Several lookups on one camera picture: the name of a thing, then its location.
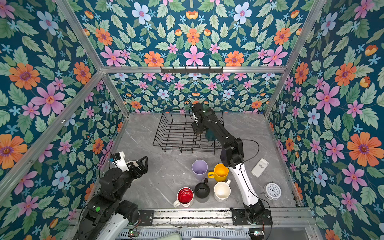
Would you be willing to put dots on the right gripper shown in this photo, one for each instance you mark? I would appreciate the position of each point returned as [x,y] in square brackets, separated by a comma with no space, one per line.
[195,128]

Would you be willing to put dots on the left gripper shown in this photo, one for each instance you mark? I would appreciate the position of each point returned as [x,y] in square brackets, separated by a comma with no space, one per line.
[133,169]

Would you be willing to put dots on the olive glass cup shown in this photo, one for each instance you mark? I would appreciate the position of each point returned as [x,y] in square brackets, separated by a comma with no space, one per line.
[198,130]

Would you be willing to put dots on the dark green mug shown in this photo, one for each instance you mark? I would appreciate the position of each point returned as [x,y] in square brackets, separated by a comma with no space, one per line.
[210,136]

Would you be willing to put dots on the black wire dish rack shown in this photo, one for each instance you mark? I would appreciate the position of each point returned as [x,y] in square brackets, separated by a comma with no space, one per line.
[175,133]

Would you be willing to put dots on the lilac plastic cup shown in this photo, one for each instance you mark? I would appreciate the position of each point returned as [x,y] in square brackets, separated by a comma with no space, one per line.
[200,169]

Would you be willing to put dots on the yellow mug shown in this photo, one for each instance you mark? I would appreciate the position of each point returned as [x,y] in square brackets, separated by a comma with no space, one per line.
[220,173]

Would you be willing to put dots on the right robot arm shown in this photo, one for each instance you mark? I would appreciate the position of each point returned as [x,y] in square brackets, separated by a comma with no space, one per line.
[232,157]

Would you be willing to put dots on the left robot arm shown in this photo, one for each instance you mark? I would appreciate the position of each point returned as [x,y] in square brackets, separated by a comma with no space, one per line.
[107,214]

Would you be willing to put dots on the red and white mug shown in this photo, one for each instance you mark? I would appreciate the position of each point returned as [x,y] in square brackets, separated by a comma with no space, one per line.
[185,198]

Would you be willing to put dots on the black mug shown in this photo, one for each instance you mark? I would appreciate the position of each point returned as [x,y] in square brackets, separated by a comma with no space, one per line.
[202,189]

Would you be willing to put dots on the white cream mug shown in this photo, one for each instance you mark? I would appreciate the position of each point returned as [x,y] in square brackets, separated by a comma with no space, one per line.
[222,191]

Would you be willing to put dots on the white remote control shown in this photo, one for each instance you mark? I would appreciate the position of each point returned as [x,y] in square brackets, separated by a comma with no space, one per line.
[260,167]

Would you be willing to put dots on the white alarm clock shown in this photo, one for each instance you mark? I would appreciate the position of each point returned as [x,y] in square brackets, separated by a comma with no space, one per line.
[272,191]

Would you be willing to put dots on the black hook rail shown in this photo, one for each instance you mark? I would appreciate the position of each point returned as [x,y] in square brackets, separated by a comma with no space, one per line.
[192,70]

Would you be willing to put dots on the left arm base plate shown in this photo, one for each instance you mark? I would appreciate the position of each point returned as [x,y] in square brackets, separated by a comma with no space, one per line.
[146,218]

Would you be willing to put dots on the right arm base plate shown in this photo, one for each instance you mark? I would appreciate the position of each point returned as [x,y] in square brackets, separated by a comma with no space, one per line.
[242,217]

